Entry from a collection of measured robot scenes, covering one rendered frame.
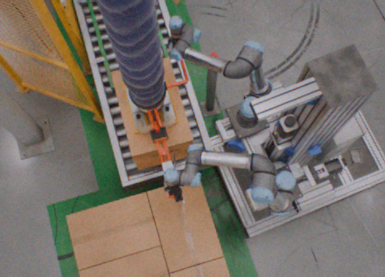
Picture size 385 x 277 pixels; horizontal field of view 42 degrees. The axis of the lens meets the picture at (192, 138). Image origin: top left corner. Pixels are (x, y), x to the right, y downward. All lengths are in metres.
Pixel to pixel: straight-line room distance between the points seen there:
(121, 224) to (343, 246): 1.80
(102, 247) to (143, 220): 0.34
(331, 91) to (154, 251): 1.84
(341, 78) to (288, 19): 2.50
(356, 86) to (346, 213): 2.11
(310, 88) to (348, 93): 0.17
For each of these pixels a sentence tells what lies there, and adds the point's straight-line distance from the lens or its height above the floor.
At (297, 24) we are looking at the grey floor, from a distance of 4.84.
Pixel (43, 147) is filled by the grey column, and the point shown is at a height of 0.01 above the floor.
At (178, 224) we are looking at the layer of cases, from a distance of 3.64.
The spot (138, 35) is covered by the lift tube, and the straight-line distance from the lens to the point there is 2.18.
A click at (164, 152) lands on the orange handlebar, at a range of 3.03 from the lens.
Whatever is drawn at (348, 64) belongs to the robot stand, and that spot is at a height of 2.03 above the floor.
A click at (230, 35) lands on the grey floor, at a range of 4.71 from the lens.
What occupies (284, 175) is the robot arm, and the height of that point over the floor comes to 1.26.
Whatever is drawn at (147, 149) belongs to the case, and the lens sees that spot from 3.19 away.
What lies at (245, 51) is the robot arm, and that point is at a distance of 2.79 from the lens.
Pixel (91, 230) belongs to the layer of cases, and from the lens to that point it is 3.71.
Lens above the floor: 4.16
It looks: 74 degrees down
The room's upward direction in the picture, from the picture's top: 1 degrees counter-clockwise
